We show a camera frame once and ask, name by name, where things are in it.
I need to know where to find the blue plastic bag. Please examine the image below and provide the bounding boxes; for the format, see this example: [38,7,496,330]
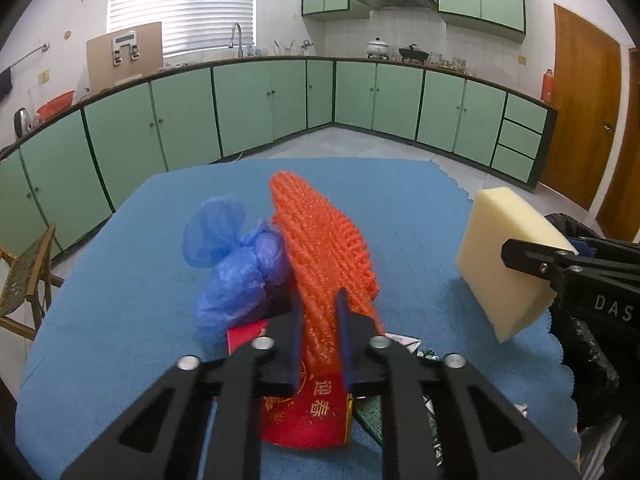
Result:
[182,196,293,346]

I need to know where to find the red plastic basin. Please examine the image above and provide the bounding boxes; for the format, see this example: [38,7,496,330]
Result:
[36,91,76,121]

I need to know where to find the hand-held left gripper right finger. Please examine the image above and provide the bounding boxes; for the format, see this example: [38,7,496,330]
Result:
[335,290,581,480]

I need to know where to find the green crumpled wrapper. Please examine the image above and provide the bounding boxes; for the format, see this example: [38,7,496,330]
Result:
[352,332,530,468]

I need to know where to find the orange foam net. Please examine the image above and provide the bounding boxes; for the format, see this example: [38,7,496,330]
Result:
[269,170,386,378]

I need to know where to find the steel electric kettle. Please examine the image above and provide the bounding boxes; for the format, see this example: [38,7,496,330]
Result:
[13,107,33,138]

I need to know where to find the wooden chair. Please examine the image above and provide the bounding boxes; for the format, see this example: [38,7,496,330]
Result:
[0,224,66,342]

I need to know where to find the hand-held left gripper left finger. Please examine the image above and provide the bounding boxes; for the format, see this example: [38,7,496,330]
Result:
[60,290,307,480]

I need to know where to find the wooden door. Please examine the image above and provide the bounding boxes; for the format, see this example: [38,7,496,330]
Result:
[537,3,623,211]
[595,47,640,228]

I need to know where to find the metal towel bar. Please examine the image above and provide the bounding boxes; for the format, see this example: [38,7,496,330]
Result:
[0,42,52,73]

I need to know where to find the blue felt table mat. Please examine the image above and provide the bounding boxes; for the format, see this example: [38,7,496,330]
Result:
[15,156,576,480]

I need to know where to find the black trash bin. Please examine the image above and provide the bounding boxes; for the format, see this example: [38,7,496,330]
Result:
[542,212,626,431]

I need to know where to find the white window blind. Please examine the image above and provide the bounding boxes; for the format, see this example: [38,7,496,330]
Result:
[107,0,257,58]

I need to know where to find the white device on board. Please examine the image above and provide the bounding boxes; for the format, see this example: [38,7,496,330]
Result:
[111,32,141,66]

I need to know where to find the green base cabinets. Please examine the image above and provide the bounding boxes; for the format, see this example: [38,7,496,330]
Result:
[0,56,558,261]

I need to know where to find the yellow sponge block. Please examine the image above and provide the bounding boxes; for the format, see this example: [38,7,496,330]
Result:
[455,186,581,345]

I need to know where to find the red envelope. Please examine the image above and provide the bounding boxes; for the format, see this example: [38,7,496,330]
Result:
[226,317,351,448]

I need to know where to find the wooden board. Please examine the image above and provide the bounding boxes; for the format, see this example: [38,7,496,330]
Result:
[86,21,164,92]

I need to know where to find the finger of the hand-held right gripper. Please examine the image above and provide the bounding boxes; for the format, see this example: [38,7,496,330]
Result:
[570,236,640,273]
[501,238,583,288]

